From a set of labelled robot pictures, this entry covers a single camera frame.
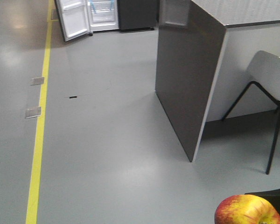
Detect black gripper finger holding apple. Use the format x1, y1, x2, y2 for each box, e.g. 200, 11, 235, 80
246, 189, 280, 214

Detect red yellow apple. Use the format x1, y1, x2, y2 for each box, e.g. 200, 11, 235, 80
214, 195, 280, 224

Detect fridge door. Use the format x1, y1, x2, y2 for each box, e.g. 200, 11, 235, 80
55, 0, 91, 42

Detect dark grey fridge body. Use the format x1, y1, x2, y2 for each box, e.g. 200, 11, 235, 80
87, 0, 159, 32

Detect white chair black legs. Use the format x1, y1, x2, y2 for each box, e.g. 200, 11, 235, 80
221, 50, 280, 175

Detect grey kitchen island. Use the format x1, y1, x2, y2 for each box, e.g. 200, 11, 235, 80
155, 0, 280, 161

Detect yellow floor tape line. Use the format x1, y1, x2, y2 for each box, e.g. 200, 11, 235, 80
25, 0, 56, 224

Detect metal floor socket plate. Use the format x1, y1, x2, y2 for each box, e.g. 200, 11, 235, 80
30, 77, 45, 86

